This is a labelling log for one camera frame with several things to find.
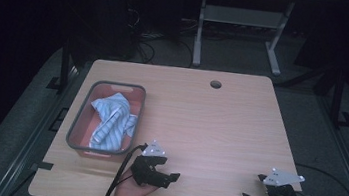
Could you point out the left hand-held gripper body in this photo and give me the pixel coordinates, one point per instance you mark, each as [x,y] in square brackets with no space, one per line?
[142,171]

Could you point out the blue white striped cloth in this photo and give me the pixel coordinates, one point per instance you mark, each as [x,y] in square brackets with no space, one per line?
[113,124]

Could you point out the red plastic basket grey rim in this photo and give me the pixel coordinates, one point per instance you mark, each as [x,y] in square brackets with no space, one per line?
[80,123]

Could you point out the grey metal stand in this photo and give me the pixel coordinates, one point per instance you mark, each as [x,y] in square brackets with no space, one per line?
[239,17]

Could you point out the black upright post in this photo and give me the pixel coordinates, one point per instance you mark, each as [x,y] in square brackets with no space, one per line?
[337,98]
[65,64]

